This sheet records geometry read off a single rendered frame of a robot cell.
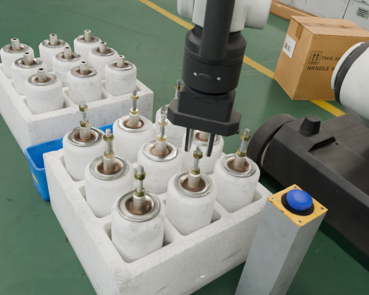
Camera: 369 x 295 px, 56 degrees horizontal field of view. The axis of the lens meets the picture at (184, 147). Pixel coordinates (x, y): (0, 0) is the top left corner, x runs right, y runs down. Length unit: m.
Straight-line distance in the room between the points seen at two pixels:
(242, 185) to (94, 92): 0.54
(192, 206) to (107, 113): 0.51
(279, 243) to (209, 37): 0.35
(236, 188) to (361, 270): 0.42
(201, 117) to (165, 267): 0.28
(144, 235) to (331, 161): 0.54
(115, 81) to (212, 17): 0.68
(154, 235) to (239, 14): 0.38
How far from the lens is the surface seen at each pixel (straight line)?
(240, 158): 0.72
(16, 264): 0.90
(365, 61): 0.74
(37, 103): 1.02
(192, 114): 0.56
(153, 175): 0.73
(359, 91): 0.73
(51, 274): 0.86
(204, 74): 0.50
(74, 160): 0.78
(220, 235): 0.71
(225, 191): 0.73
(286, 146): 0.99
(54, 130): 1.03
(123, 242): 0.64
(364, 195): 0.91
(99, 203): 0.71
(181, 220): 0.68
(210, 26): 0.46
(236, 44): 0.50
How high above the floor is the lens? 0.70
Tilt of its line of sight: 36 degrees down
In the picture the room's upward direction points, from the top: 8 degrees clockwise
